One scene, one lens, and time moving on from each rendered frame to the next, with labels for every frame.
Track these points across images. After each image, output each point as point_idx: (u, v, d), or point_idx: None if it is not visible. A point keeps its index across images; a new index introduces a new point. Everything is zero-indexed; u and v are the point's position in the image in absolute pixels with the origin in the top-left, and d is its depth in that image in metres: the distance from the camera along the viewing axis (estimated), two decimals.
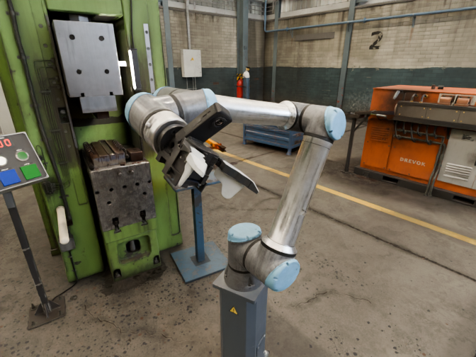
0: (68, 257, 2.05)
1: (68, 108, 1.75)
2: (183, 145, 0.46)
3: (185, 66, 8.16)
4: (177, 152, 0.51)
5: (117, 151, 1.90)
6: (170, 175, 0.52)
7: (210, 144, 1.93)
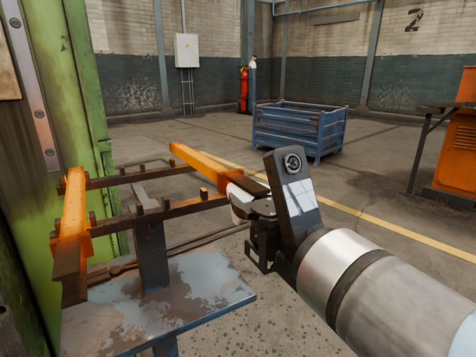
0: None
1: None
2: None
3: (180, 54, 6.76)
4: None
5: None
6: None
7: (201, 195, 0.54)
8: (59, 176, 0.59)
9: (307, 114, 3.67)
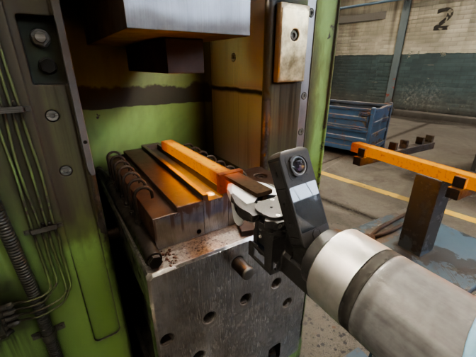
0: None
1: (61, 22, 0.43)
2: None
3: None
4: None
5: None
6: None
7: None
8: (363, 149, 0.67)
9: (355, 110, 3.74)
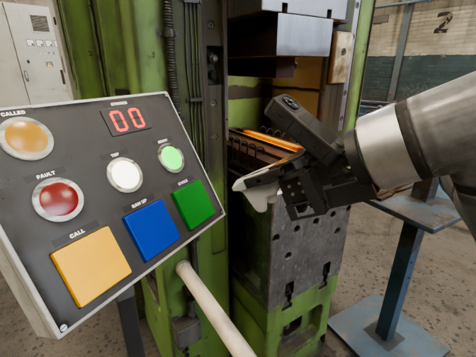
0: (183, 352, 1.06)
1: (226, 49, 0.77)
2: None
3: None
4: None
5: None
6: None
7: None
8: None
9: (363, 108, 4.08)
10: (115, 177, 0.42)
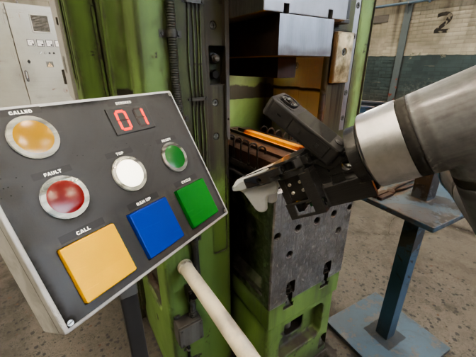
0: (185, 350, 1.07)
1: (228, 49, 0.78)
2: None
3: None
4: None
5: None
6: None
7: None
8: None
9: (363, 108, 4.08)
10: (120, 176, 0.42)
